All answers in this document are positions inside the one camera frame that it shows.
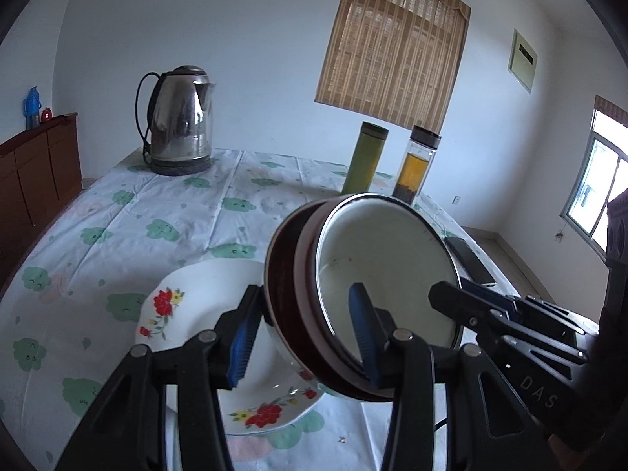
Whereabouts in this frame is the cloud print tablecloth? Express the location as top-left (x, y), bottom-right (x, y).
top-left (0, 147), bottom-right (540, 471)

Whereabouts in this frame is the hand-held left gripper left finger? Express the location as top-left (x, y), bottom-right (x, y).
top-left (54, 283), bottom-right (263, 471)

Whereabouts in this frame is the green thermos bottle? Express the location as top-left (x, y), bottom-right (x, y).
top-left (341, 121), bottom-right (390, 196)

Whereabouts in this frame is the black phone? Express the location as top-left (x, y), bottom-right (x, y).
top-left (444, 236), bottom-right (496, 288)

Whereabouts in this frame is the stainless steel electric kettle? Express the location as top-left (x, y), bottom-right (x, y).
top-left (136, 65), bottom-right (217, 162)

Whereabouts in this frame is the brown wooden cabinet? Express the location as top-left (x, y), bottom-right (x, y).
top-left (0, 113), bottom-right (83, 285)

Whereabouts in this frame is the black kettle base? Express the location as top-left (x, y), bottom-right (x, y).
top-left (147, 154), bottom-right (213, 176)

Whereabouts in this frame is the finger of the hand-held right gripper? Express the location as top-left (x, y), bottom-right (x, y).
top-left (460, 277), bottom-right (599, 338)
top-left (428, 281), bottom-right (590, 365)

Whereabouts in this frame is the bamboo window blind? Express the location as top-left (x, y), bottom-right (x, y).
top-left (314, 0), bottom-right (472, 131)

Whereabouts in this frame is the green wall panel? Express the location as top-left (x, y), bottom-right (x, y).
top-left (507, 28), bottom-right (539, 94)

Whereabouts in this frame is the blue thermos flask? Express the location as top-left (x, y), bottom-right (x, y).
top-left (23, 87), bottom-right (41, 129)

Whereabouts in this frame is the stainless steel bowl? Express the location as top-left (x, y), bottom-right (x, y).
top-left (264, 195), bottom-right (462, 402)

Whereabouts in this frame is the white plate with red flowers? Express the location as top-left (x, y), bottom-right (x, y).
top-left (135, 259), bottom-right (327, 436)

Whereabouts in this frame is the glass tea bottle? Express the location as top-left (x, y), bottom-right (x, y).
top-left (391, 125), bottom-right (442, 205)

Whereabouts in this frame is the window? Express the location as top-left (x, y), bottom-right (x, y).
top-left (559, 95), bottom-right (628, 262)

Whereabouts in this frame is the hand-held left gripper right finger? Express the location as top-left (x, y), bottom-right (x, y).
top-left (347, 282), bottom-right (555, 471)

